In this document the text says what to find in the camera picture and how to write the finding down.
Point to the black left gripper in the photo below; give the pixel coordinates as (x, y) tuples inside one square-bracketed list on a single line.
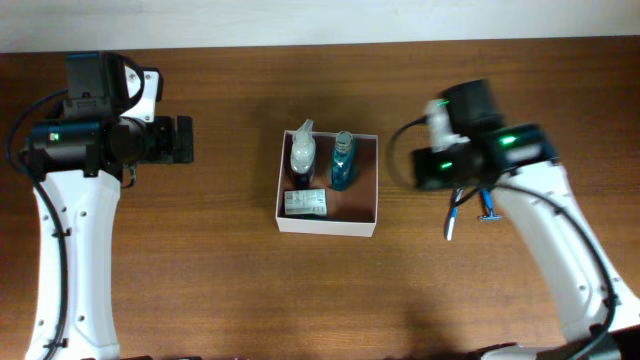
[(183, 138)]

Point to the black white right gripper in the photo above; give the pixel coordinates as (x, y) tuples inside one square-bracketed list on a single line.
[(437, 167)]

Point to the blue white toothbrush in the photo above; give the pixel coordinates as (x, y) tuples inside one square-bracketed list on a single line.
[(452, 214)]

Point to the blue razor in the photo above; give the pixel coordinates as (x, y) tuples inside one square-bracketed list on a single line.
[(488, 206)]

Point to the blue mouthwash bottle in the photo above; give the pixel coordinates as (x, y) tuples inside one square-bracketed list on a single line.
[(342, 160)]

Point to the green white soap box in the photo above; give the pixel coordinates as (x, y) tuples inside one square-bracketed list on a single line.
[(311, 202)]

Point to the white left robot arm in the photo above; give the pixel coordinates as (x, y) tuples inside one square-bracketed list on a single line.
[(79, 159)]

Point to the foam soap pump bottle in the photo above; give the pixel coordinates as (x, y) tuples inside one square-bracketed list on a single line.
[(302, 157)]

